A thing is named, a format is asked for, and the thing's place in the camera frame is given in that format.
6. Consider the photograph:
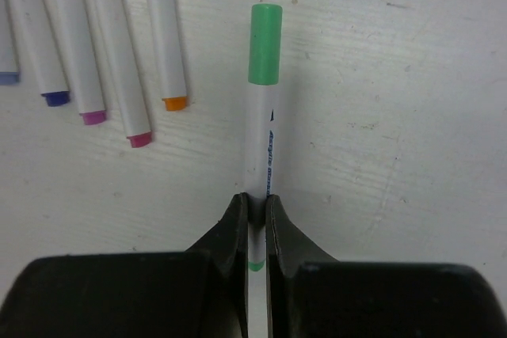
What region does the magenta marker pen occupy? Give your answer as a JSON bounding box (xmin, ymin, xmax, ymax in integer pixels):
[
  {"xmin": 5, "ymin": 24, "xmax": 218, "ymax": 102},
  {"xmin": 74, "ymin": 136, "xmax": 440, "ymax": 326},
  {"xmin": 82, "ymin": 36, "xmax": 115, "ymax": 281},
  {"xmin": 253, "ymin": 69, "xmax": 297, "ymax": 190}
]
[{"xmin": 44, "ymin": 0, "xmax": 106, "ymax": 126}]

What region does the light green marker pen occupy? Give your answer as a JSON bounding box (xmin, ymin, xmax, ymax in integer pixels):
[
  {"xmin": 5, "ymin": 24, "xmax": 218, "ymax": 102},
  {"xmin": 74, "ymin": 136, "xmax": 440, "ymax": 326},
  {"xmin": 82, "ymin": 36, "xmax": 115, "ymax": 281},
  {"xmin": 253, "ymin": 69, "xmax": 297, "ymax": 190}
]
[{"xmin": 244, "ymin": 3, "xmax": 283, "ymax": 272}]

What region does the light blue marker pen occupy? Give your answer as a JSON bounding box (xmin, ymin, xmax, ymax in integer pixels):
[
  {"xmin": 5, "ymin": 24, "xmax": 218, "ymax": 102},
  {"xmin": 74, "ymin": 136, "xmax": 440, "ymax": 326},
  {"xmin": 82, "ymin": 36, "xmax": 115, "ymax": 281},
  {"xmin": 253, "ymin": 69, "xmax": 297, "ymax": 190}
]
[{"xmin": 0, "ymin": 0, "xmax": 21, "ymax": 85}]

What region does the pink marker pen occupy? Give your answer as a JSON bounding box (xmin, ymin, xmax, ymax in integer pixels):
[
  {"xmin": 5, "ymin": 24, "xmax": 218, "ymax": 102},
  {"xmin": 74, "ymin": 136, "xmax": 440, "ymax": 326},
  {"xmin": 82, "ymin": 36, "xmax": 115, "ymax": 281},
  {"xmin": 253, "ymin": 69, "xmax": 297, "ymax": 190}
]
[{"xmin": 93, "ymin": 0, "xmax": 153, "ymax": 148}]

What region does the dark orange marker pen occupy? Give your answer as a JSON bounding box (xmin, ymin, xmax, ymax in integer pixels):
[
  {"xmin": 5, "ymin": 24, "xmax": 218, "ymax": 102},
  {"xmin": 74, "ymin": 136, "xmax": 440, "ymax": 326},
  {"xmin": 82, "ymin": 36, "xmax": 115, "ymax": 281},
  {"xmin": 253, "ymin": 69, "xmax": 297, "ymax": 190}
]
[{"xmin": 147, "ymin": 0, "xmax": 188, "ymax": 112}]

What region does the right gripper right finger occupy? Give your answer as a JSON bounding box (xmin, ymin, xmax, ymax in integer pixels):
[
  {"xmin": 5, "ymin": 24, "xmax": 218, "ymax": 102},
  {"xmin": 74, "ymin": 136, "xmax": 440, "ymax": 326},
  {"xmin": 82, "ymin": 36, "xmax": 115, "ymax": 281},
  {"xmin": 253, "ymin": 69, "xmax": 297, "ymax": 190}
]
[{"xmin": 265, "ymin": 196, "xmax": 506, "ymax": 337}]

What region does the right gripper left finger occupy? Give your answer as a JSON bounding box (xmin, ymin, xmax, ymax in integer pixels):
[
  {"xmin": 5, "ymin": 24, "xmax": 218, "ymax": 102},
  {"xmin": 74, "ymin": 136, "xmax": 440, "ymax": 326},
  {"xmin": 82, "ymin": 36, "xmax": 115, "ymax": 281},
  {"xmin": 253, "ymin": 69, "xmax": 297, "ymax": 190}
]
[{"xmin": 1, "ymin": 193, "xmax": 248, "ymax": 337}]

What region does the dark purple marker pen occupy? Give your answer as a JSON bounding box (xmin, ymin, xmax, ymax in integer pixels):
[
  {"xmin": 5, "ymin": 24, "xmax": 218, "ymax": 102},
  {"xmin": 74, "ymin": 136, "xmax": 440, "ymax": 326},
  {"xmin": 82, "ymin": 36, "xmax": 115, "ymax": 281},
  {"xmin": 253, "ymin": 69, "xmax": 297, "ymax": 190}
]
[{"xmin": 9, "ymin": 0, "xmax": 71, "ymax": 108}]

